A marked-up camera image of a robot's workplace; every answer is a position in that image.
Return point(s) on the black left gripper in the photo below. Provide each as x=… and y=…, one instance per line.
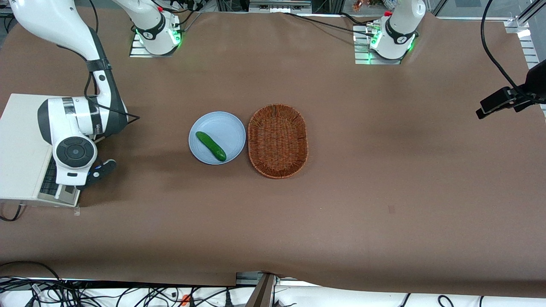
x=534, y=86

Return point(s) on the grey metal box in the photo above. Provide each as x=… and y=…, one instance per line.
x=279, y=5

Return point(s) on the dark metal support strut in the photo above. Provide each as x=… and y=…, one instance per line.
x=262, y=294

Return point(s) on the brown table cover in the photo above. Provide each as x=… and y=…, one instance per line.
x=384, y=192

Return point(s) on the brown wicker oval basket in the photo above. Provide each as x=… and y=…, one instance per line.
x=277, y=140

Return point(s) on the green cucumber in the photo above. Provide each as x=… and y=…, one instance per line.
x=211, y=146

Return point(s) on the right arm aluminium base plate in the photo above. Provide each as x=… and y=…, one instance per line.
x=136, y=50

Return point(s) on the cream toaster oven body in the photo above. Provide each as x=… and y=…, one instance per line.
x=17, y=149

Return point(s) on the light blue round plate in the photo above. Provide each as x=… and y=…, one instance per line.
x=222, y=128

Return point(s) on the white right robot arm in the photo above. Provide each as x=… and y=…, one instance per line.
x=64, y=21

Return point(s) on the left arm aluminium base plate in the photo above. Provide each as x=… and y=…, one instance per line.
x=361, y=47

